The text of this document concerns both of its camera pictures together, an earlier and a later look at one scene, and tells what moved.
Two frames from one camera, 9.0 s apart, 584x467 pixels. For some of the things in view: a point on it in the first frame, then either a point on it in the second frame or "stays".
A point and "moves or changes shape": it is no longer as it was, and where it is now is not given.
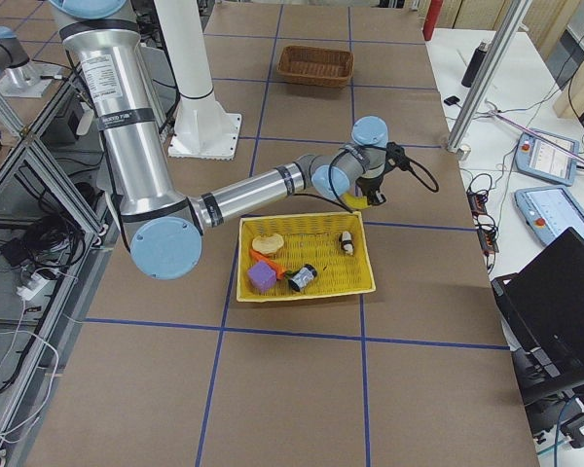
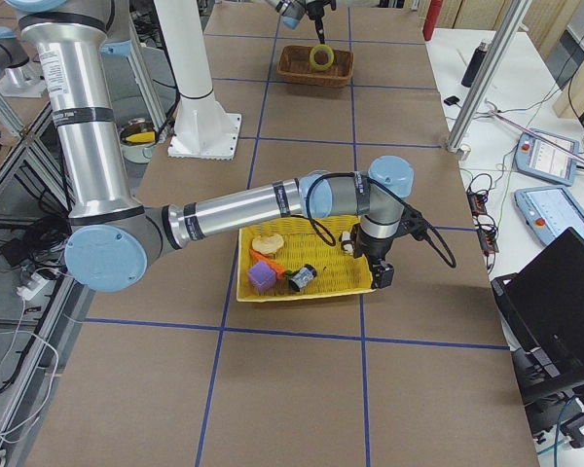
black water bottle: [474, 64] stays
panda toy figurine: [346, 242] stays
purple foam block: [262, 275] stays
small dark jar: [303, 276] stays
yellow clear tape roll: [355, 202] moves or changes shape
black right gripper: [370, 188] → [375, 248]
